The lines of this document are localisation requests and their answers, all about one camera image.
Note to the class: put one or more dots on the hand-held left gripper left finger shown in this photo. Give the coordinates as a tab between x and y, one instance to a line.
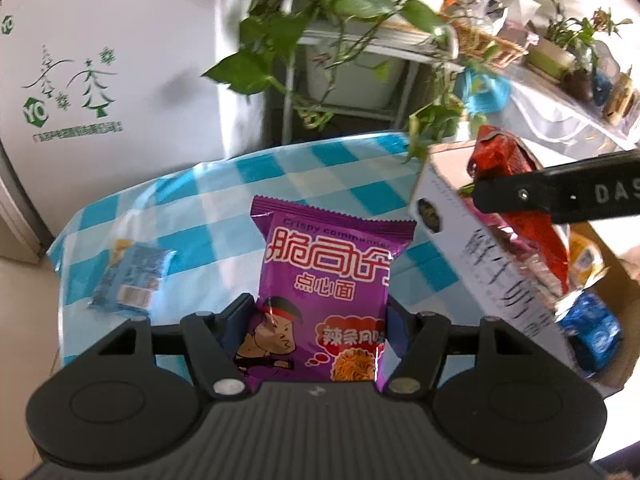
235	330

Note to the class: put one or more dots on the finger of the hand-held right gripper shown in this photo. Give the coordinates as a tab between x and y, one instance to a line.
515	195

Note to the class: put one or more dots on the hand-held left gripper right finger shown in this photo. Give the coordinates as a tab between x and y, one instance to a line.
397	330

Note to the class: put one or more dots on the red snack packet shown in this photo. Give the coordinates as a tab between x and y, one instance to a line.
505	152

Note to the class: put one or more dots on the yellow snack packet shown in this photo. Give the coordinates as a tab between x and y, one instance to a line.
586	262

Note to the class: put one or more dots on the cardboard box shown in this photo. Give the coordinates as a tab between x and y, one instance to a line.
500	280

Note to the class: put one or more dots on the purple noodle snack packet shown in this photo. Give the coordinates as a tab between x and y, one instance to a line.
325	270

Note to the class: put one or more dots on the shiny blue snack packet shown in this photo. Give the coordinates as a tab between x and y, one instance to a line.
592	335

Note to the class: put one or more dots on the brown round pot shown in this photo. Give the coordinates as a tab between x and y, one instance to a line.
577	85

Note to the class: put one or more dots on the light blue snack packet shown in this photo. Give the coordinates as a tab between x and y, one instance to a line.
132	275

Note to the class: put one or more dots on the blue checked tablecloth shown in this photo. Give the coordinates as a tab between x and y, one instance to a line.
200	200

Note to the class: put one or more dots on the green potted plant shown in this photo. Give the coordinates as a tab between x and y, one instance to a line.
550	57

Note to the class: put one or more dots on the wicker basket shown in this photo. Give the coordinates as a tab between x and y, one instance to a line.
492	45

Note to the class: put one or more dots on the white container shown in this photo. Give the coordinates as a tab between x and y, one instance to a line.
350	77

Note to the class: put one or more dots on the metal plant rack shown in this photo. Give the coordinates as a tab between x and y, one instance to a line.
360	40

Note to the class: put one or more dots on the white refrigerator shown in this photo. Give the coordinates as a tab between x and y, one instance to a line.
100	60

